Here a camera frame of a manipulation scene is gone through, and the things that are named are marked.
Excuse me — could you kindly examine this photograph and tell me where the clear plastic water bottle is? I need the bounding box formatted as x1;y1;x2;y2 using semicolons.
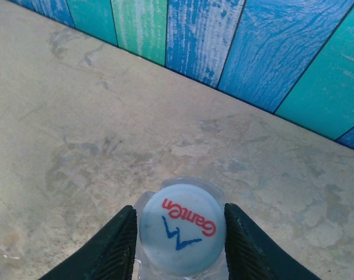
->
132;174;229;280

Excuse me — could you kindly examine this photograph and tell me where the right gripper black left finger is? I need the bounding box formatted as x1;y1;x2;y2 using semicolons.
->
38;205;138;280

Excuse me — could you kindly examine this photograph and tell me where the white printed bottle cap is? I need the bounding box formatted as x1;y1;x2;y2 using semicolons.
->
138;184;227;277

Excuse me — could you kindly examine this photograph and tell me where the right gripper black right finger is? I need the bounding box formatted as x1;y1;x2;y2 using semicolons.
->
223;202;321;280

